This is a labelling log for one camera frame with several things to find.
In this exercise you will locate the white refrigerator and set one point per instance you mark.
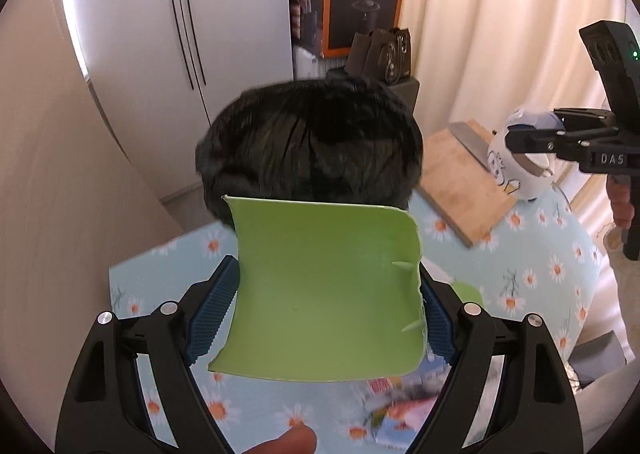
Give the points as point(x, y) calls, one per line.
point(150, 34)

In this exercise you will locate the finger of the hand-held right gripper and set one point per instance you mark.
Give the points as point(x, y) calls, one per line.
point(540, 141)
point(580, 115)

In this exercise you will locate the wooden cutting board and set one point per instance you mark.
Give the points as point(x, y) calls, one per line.
point(465, 189)

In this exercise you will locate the blue daisy print tablecloth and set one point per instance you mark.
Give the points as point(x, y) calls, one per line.
point(540, 254)

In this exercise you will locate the dark grey box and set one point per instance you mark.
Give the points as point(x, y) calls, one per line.
point(597, 356)

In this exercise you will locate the kitchen knife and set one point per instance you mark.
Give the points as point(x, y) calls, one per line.
point(470, 139)

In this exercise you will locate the colourful snack packet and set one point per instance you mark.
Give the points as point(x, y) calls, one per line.
point(400, 414)

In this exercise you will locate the black bag lined bin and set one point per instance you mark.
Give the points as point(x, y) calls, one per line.
point(310, 149)

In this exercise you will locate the brown paper bag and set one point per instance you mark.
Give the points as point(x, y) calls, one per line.
point(385, 54)

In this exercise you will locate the person's right hand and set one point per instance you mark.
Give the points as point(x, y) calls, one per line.
point(620, 204)

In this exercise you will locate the white cartoon print mug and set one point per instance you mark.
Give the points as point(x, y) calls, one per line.
point(505, 174)

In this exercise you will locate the green plastic sheet piece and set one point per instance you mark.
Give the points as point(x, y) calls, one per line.
point(320, 284)

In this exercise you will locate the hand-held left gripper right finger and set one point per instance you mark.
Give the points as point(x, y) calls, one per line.
point(437, 324)

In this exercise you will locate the cream curtain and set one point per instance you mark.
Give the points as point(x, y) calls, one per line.
point(500, 34)

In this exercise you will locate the person's left hand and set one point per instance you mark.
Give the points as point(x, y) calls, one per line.
point(285, 441)

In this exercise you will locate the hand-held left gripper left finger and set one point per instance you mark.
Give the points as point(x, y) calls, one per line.
point(215, 304)

